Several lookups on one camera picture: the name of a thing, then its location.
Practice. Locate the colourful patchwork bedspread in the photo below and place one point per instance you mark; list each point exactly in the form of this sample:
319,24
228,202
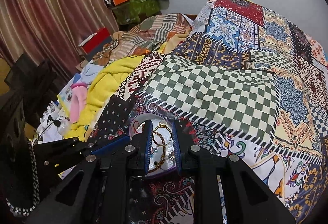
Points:
245,82

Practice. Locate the striped maroon curtain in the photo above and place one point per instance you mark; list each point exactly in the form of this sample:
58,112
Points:
51,29

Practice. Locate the light blue cloth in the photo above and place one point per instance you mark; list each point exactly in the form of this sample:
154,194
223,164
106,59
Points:
89,73

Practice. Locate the pink fuzzy slipper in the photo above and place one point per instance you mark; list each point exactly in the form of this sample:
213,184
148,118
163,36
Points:
78,101

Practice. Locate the green patterned storage box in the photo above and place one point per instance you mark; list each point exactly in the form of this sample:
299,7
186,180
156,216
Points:
135,11

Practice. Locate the red and white box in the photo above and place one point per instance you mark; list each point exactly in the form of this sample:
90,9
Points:
93,41

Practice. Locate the yellow blanket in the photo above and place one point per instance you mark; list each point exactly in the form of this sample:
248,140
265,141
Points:
103,86

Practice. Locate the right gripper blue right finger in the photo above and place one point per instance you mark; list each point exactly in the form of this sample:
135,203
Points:
181,144

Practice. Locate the striped brown patterned sheet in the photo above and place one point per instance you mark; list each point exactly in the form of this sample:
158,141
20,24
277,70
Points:
149,35

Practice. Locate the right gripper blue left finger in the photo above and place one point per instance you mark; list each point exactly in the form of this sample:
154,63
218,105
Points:
143,143

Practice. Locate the black clip microphone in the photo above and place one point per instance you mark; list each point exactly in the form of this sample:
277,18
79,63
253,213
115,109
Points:
55,122

